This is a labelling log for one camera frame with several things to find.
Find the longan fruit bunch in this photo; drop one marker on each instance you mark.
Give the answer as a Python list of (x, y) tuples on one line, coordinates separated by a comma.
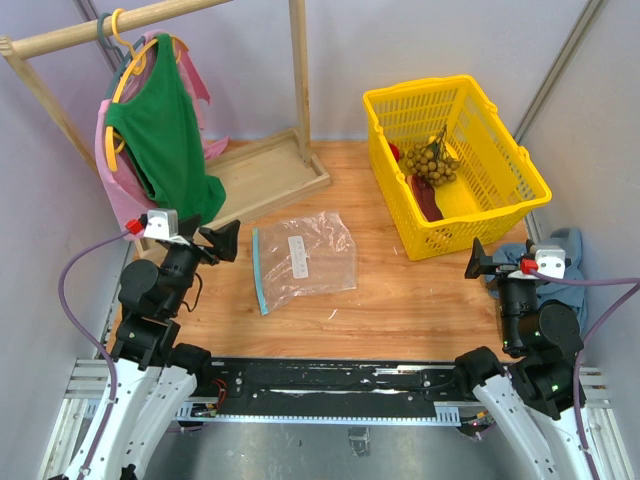
[(434, 160)]

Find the green tank top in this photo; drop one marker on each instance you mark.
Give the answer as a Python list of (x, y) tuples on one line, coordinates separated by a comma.
[(161, 134)]

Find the yellow plastic basket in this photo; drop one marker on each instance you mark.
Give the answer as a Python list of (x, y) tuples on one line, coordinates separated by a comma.
[(505, 180)]

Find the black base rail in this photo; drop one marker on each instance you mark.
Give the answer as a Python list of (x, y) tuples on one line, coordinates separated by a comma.
[(325, 391)]

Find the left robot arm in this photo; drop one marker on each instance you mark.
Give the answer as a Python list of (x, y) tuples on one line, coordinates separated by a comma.
[(150, 375)]

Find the pink shirt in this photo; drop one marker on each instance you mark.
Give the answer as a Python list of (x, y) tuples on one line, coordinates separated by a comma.
[(126, 194)]

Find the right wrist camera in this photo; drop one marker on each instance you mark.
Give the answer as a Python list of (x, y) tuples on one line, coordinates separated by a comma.
[(550, 261)]

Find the toy steak slice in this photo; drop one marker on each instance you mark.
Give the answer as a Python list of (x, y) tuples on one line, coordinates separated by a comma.
[(424, 195)]

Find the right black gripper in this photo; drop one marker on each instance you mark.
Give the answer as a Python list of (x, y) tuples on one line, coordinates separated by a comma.
[(479, 262)]

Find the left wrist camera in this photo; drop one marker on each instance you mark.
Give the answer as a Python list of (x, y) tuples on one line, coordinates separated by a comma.
[(156, 224)]

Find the blue cloth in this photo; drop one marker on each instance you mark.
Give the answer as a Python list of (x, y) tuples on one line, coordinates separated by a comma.
[(570, 240)]

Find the dark green hanger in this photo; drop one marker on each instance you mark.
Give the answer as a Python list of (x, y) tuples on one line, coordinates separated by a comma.
[(115, 56)]

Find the clear zip top bag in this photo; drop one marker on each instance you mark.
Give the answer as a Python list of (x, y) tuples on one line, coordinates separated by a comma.
[(304, 256)]

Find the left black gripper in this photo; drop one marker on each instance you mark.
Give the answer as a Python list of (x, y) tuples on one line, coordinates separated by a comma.
[(224, 240)]

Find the red toy fruit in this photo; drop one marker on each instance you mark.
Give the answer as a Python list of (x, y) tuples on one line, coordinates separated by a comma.
[(395, 151)]

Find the aluminium frame post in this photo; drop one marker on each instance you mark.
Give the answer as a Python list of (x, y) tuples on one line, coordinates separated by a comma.
[(577, 34)]

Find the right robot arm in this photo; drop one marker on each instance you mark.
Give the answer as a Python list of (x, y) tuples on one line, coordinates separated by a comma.
[(538, 402)]

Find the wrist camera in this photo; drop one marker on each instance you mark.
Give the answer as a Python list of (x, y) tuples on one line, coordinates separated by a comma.
[(550, 261), (156, 224)]

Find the yellow toy banana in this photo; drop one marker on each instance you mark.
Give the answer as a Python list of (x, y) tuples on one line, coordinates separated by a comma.
[(458, 198)]

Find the wooden clothes rack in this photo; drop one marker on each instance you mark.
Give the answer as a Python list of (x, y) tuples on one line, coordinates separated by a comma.
[(262, 177)]

